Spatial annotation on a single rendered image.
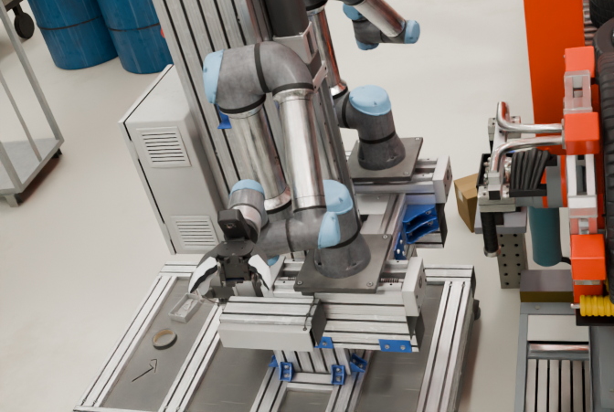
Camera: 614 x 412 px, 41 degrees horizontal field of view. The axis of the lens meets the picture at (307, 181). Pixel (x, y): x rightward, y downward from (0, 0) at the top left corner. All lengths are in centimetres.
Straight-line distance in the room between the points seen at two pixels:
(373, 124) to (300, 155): 68
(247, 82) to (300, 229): 35
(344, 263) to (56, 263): 230
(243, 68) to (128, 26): 389
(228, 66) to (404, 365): 127
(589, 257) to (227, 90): 91
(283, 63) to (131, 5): 384
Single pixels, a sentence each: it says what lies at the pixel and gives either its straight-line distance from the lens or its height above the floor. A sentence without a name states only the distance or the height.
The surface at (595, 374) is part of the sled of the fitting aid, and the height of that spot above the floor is 15.
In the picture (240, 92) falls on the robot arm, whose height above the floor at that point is 138.
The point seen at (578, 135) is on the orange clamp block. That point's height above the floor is 113.
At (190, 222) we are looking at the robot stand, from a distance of 241.
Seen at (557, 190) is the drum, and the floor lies 87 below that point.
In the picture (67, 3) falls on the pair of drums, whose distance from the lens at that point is 614.
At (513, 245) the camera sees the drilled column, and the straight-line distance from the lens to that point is 312.
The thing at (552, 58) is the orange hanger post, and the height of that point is 102.
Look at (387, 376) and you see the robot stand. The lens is 272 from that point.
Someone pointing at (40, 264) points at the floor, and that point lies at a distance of 424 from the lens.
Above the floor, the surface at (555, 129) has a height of 100.
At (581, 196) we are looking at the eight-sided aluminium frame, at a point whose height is 98.
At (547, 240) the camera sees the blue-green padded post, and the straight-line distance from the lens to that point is 254.
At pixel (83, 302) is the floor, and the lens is 385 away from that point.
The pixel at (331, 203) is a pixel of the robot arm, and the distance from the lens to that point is 204.
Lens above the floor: 218
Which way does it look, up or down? 32 degrees down
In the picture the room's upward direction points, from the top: 15 degrees counter-clockwise
